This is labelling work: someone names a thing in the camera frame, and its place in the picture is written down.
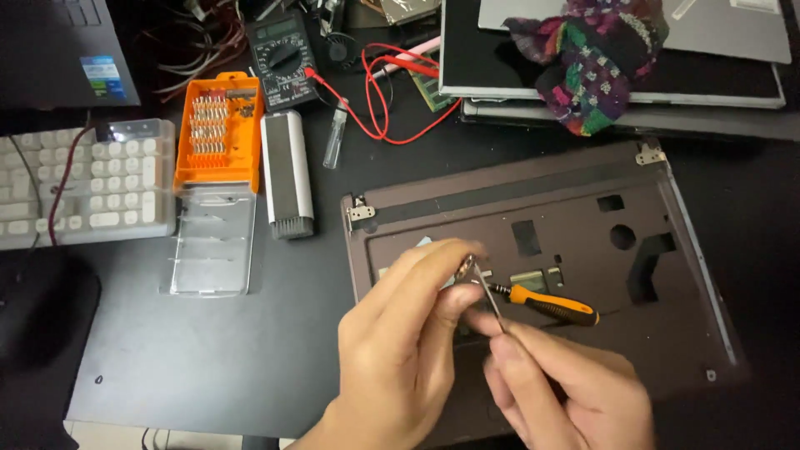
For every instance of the small black cooling fan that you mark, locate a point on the small black cooling fan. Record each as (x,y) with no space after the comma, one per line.
(342,50)

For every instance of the silver metal tweezers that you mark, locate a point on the silver metal tweezers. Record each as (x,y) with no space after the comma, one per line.
(490,294)

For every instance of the colourful patterned cloth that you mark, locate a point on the colourful patterned cloth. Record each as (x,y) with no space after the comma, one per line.
(587,62)

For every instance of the white keyboard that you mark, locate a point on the white keyboard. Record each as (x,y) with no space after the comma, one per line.
(106,181)

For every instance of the red multimeter probe lead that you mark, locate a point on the red multimeter probe lead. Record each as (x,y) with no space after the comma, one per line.
(375,94)

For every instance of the person's right hand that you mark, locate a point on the person's right hand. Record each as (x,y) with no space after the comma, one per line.
(581,400)

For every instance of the clear plastic case lid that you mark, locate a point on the clear plastic case lid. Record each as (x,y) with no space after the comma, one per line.
(212,244)

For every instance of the orange screwdriver bit case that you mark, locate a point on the orange screwdriver bit case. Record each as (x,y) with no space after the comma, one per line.
(219,137)

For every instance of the brown laptop base cover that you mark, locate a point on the brown laptop base cover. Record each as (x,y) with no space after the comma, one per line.
(581,206)

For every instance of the orange black screwdriver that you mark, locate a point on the orange black screwdriver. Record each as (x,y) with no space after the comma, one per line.
(550,306)

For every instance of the green memory module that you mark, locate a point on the green memory module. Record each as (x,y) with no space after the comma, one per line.
(431,90)

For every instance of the white grey cleaning brush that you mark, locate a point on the white grey cleaning brush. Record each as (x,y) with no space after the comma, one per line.
(286,169)

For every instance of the black laptop with blue sticker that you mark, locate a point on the black laptop with blue sticker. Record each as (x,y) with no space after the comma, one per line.
(50,50)

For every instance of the grey laptop under stack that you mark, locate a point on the grey laptop under stack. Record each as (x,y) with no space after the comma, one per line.
(687,119)

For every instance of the black computer mouse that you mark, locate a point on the black computer mouse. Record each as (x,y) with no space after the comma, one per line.
(44,312)

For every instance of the silver closed laptop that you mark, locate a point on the silver closed laptop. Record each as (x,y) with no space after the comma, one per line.
(725,31)

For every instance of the black digital multimeter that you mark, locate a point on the black digital multimeter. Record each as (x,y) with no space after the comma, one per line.
(281,59)

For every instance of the person's left hand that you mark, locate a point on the person's left hand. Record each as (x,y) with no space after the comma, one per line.
(387,350)

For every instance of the pink plastic tool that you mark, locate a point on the pink plastic tool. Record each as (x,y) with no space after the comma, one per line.
(412,55)

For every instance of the black laptop screen panel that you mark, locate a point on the black laptop screen panel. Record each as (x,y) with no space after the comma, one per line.
(475,56)

